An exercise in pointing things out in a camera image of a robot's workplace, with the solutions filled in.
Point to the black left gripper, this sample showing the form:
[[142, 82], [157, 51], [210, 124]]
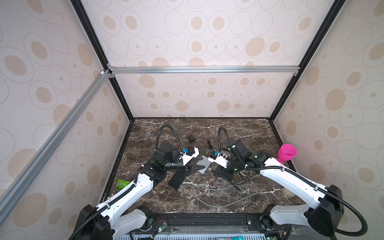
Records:
[[189, 170]]

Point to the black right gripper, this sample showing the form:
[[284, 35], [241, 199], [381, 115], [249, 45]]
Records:
[[222, 172]]

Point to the black power adapter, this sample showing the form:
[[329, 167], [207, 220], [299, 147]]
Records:
[[191, 138]]

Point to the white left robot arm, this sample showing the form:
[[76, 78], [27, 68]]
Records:
[[109, 220]]

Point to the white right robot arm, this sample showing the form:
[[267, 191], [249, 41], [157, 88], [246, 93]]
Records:
[[323, 206]]

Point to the pink plastic goblet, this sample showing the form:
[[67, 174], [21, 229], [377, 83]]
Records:
[[286, 153]]

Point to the green snack packet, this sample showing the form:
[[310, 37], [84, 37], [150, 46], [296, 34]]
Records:
[[121, 184]]

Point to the silver horizontal aluminium bar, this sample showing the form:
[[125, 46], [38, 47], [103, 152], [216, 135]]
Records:
[[205, 70]]

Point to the silver diagonal aluminium bar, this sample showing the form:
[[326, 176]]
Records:
[[21, 184]]

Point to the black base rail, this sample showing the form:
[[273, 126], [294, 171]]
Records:
[[253, 222]]

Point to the black vertical frame post left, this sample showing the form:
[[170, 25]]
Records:
[[96, 44]]

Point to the black vertical frame post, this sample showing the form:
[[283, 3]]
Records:
[[96, 44], [325, 26]]

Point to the black vertical frame post right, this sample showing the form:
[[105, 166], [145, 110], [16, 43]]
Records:
[[325, 26]]

